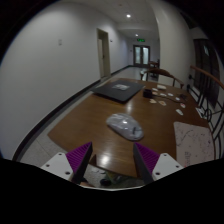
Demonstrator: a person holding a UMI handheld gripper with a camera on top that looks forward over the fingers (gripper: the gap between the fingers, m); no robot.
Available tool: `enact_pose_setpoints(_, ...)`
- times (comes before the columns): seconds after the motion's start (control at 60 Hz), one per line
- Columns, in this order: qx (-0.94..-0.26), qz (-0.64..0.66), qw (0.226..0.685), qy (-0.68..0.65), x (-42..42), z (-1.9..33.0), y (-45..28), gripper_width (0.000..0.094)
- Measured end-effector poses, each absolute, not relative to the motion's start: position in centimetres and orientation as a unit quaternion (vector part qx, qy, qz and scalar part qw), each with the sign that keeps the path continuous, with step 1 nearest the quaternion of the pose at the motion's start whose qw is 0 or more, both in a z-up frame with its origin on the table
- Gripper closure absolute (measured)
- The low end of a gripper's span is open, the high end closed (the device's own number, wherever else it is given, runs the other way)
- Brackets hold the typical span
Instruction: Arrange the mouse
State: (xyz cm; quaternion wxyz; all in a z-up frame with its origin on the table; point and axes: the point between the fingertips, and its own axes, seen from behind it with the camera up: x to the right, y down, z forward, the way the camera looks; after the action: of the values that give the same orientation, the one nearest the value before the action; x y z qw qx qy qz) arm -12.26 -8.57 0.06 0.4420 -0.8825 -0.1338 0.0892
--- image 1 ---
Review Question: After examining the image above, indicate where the wooden armchair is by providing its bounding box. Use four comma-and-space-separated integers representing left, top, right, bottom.
139, 67, 185, 90

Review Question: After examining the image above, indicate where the glass double door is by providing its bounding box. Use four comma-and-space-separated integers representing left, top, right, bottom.
133, 44, 151, 67

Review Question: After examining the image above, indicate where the dark framed window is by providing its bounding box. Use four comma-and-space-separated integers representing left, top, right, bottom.
193, 38, 221, 108

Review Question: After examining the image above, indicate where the white speckled mat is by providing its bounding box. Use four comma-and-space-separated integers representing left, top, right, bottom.
173, 121, 215, 168

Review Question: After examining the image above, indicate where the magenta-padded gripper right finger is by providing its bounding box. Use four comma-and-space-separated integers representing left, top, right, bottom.
133, 142, 185, 185

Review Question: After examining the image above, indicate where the black railing with wooden handrail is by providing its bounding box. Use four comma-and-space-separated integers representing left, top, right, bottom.
185, 64, 224, 161

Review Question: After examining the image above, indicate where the small black box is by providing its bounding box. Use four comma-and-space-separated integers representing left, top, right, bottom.
142, 88, 153, 99

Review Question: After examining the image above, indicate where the white side door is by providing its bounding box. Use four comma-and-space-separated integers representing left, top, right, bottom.
96, 28, 112, 81

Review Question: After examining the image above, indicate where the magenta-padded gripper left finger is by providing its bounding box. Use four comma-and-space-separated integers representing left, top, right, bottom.
40, 141, 94, 185

